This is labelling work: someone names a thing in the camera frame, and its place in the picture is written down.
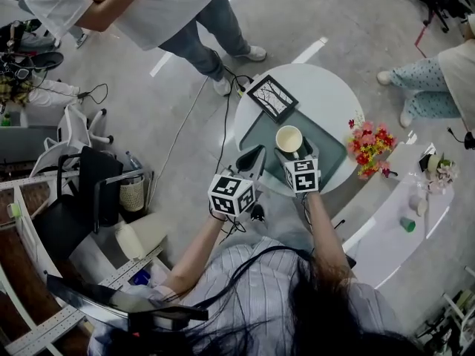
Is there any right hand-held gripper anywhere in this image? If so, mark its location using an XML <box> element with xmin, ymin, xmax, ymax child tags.
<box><xmin>273</xmin><ymin>137</ymin><xmax>322</xmax><ymax>199</ymax></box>

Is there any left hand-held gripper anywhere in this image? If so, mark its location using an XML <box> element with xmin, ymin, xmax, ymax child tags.
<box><xmin>207</xmin><ymin>145</ymin><xmax>267</xmax><ymax>218</ymax></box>

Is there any cream cup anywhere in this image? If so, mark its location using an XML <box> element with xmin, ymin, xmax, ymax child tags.
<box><xmin>275</xmin><ymin>125</ymin><xmax>304</xmax><ymax>159</ymax></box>

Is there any dark grey rectangular tray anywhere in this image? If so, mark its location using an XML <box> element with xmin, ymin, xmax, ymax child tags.
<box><xmin>239</xmin><ymin>111</ymin><xmax>348</xmax><ymax>194</ymax></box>

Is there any person's right forearm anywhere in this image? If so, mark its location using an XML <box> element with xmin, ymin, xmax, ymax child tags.
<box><xmin>306</xmin><ymin>191</ymin><xmax>353</xmax><ymax>274</ymax></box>

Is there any person's left forearm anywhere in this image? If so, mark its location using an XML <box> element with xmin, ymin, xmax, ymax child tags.
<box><xmin>163</xmin><ymin>209</ymin><xmax>228</xmax><ymax>293</ymax></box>

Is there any grey cylindrical container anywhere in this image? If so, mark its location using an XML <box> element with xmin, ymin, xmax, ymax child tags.
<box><xmin>408</xmin><ymin>194</ymin><xmax>430</xmax><ymax>217</ymax></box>

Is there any round white side table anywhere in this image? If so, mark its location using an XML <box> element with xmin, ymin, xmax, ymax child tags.
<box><xmin>233</xmin><ymin>63</ymin><xmax>367</xmax><ymax>196</ymax></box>

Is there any colourful flower bouquet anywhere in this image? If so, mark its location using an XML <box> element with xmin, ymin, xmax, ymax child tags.
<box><xmin>347</xmin><ymin>111</ymin><xmax>398</xmax><ymax>180</ymax></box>

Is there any white power strip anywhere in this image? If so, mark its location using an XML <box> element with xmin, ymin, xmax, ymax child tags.
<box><xmin>237</xmin><ymin>74</ymin><xmax>261</xmax><ymax>98</ymax></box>

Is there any person's striped shirt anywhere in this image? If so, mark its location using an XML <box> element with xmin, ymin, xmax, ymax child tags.
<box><xmin>88</xmin><ymin>235</ymin><xmax>409</xmax><ymax>356</ymax></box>

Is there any clear water bottle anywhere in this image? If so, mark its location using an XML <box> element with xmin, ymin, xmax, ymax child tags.
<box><xmin>125</xmin><ymin>151</ymin><xmax>142</xmax><ymax>171</ymax></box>

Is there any white curved desk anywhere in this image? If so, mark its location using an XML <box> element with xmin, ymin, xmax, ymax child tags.
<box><xmin>332</xmin><ymin>142</ymin><xmax>456</xmax><ymax>291</ymax></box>

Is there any woven basket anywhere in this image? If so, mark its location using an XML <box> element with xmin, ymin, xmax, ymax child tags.
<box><xmin>119</xmin><ymin>174</ymin><xmax>145</xmax><ymax>213</ymax></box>

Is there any cream waste bin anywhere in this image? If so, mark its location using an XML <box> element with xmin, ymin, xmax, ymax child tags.
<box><xmin>114</xmin><ymin>213</ymin><xmax>168</xmax><ymax>261</ymax></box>

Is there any dried flower pot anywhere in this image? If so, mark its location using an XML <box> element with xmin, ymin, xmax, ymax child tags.
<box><xmin>426</xmin><ymin>153</ymin><xmax>459</xmax><ymax>196</ymax></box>

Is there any black plug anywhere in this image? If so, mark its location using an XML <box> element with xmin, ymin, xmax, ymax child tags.
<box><xmin>447</xmin><ymin>126</ymin><xmax>475</xmax><ymax>150</ymax></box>

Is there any white office chair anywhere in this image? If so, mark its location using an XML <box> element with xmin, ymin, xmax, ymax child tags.
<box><xmin>29</xmin><ymin>102</ymin><xmax>114</xmax><ymax>177</ymax></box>

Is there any black office chair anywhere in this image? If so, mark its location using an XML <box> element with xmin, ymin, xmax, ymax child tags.
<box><xmin>35</xmin><ymin>145</ymin><xmax>125</xmax><ymax>259</ymax></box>

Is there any white shelving workbench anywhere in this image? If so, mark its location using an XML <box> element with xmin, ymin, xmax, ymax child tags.
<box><xmin>0</xmin><ymin>124</ymin><xmax>168</xmax><ymax>356</ymax></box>

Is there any black floor cable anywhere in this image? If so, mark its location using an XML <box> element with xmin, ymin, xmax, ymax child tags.
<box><xmin>218</xmin><ymin>65</ymin><xmax>257</xmax><ymax>185</ymax></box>

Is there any black picture frame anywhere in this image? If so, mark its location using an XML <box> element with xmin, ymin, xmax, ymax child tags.
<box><xmin>246</xmin><ymin>74</ymin><xmax>300</xmax><ymax>125</ymax></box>

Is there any white floor cable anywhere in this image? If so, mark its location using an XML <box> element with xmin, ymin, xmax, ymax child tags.
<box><xmin>148</xmin><ymin>76</ymin><xmax>211</xmax><ymax>207</ymax></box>

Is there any black power adapter cable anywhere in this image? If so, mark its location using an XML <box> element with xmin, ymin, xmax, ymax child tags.
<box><xmin>33</xmin><ymin>82</ymin><xmax>108</xmax><ymax>105</ymax></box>

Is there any black strap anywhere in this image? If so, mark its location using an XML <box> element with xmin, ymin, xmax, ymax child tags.
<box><xmin>46</xmin><ymin>272</ymin><xmax>209</xmax><ymax>333</ymax></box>

